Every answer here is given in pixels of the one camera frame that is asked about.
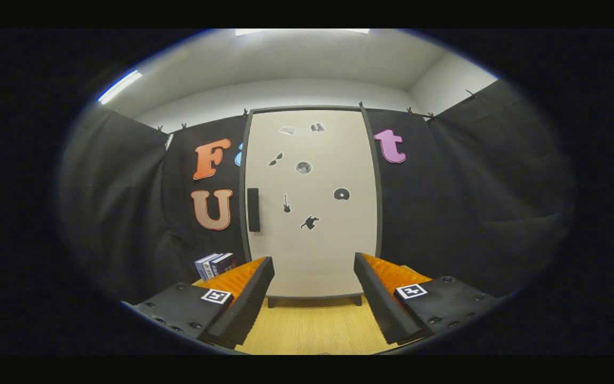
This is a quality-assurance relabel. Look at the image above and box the black backdrop cloth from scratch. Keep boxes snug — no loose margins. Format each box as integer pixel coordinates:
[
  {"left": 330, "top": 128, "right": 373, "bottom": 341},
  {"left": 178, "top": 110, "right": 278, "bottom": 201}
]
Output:
[{"left": 56, "top": 79, "right": 577, "bottom": 305}]

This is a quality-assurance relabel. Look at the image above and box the dark blue book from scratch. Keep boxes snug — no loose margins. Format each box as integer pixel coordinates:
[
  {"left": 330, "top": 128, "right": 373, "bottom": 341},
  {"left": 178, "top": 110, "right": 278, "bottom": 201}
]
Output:
[{"left": 208, "top": 252, "right": 238, "bottom": 279}]

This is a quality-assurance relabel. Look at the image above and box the white cabinet door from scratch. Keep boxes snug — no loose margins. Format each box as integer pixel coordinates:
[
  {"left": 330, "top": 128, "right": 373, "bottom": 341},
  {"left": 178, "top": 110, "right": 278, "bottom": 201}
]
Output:
[{"left": 246, "top": 109, "right": 378, "bottom": 298}]

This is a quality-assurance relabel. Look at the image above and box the long ceiling light strip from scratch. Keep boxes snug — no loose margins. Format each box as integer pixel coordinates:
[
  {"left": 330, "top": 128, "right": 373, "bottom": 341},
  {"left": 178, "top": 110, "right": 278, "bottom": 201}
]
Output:
[{"left": 98, "top": 69, "right": 143, "bottom": 105}]

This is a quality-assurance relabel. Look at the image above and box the light blue book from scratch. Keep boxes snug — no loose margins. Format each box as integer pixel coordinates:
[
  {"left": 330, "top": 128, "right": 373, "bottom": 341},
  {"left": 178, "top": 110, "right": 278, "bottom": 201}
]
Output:
[{"left": 194, "top": 253, "right": 220, "bottom": 281}]

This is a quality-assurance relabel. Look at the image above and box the black door handle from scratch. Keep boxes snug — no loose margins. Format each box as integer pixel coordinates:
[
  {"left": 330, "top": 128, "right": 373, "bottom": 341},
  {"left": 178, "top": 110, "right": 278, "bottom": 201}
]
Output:
[{"left": 247, "top": 188, "right": 261, "bottom": 233}]

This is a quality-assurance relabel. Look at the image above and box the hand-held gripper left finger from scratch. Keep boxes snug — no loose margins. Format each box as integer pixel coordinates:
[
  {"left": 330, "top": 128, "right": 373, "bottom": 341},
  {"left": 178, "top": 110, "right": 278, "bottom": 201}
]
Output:
[{"left": 123, "top": 257, "right": 275, "bottom": 350}]

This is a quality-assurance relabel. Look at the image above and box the grey cabinet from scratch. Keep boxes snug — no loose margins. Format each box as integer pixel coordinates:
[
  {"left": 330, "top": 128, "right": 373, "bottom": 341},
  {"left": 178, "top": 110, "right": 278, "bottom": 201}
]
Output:
[{"left": 239, "top": 106, "right": 383, "bottom": 309}]

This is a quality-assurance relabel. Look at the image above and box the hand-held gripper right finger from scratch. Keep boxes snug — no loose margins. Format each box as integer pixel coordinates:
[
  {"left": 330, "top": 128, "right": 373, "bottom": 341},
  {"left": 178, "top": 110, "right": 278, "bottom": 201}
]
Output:
[{"left": 354, "top": 252, "right": 501, "bottom": 345}]

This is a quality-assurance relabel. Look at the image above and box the rectangular ceiling light panel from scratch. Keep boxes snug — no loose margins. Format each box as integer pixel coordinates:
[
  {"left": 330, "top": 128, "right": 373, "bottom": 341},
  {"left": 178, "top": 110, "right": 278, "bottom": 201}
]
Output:
[{"left": 235, "top": 29, "right": 370, "bottom": 36}]

